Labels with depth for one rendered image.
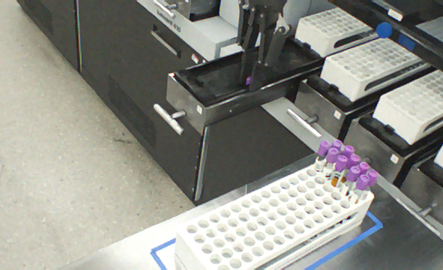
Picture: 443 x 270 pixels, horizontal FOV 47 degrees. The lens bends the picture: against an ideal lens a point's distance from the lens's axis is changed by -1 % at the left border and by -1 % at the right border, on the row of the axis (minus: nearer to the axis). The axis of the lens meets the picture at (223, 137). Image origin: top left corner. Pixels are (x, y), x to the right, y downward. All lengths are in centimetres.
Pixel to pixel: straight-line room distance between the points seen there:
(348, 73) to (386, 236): 39
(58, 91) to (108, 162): 50
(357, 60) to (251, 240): 57
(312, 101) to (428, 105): 24
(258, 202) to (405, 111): 41
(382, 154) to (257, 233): 42
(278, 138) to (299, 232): 55
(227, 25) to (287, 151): 41
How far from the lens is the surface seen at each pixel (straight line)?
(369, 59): 118
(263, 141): 131
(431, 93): 114
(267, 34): 100
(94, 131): 216
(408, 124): 104
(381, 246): 84
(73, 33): 223
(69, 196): 192
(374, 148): 106
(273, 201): 76
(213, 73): 112
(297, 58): 123
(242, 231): 72
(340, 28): 126
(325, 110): 112
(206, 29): 141
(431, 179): 102
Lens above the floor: 143
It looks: 41 degrees down
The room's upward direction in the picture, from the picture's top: 10 degrees clockwise
